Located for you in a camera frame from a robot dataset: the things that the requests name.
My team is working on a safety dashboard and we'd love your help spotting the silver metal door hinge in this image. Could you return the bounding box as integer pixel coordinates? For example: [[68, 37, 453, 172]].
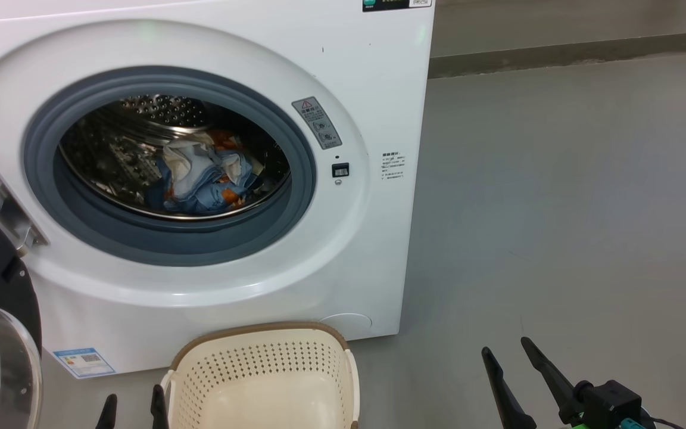
[[0, 169, 49, 257]]

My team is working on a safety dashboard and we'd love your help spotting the cream garment with black lettering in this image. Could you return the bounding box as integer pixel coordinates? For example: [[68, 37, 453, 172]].
[[163, 134, 254, 197]]

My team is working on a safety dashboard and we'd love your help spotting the steel washer drum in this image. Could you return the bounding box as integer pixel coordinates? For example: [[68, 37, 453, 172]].
[[58, 94, 292, 221]]

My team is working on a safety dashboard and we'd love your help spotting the grey rubber door gasket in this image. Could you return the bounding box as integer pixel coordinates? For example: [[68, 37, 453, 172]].
[[23, 66, 318, 267]]

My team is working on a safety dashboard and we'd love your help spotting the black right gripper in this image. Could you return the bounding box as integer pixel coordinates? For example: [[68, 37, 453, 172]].
[[481, 337, 653, 429]]

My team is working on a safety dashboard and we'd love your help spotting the white front-load washing machine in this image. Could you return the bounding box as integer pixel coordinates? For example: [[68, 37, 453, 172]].
[[0, 0, 436, 379]]

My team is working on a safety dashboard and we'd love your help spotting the grey warning sticker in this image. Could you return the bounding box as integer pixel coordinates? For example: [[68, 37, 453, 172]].
[[292, 97, 342, 150]]

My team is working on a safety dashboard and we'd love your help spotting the cream perforated laundry basket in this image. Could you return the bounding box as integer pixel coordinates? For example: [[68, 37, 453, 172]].
[[160, 322, 360, 429]]

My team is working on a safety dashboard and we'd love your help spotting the blue cartoon print garment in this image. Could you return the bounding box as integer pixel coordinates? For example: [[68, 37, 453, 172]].
[[146, 131, 266, 216]]

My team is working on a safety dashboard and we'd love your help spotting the blue energy label sticker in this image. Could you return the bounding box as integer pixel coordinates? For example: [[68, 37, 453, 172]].
[[53, 348, 116, 379]]

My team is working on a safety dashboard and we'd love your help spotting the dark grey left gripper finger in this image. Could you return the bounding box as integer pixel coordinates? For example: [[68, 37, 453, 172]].
[[95, 393, 119, 429], [150, 384, 170, 429]]

